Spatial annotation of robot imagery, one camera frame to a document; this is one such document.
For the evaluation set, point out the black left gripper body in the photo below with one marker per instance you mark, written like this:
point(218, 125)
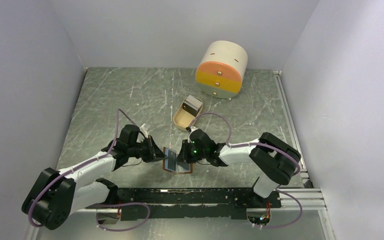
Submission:
point(140, 149)

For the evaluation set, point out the stack of credit cards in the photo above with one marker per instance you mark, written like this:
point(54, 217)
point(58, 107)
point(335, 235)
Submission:
point(192, 105)

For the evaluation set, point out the round mini drawer cabinet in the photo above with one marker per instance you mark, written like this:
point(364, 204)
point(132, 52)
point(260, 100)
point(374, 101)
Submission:
point(221, 71)

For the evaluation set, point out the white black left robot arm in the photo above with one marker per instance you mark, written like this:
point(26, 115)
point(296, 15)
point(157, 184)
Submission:
point(56, 194)

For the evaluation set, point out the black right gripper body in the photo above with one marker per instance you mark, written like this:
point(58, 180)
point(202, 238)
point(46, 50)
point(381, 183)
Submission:
point(194, 154)

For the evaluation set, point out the brown leather card holder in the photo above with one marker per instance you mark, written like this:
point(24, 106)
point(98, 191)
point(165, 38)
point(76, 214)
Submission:
point(171, 165)

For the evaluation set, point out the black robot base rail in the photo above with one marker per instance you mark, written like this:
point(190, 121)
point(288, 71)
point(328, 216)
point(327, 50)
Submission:
point(179, 203)

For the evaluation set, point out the aluminium frame rail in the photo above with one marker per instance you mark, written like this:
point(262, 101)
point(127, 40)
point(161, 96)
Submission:
point(306, 198)

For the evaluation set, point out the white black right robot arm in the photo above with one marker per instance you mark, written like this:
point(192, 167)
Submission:
point(277, 160)

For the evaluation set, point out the beige oval card tray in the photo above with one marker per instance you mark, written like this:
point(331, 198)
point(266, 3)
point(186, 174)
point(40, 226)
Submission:
point(182, 119)

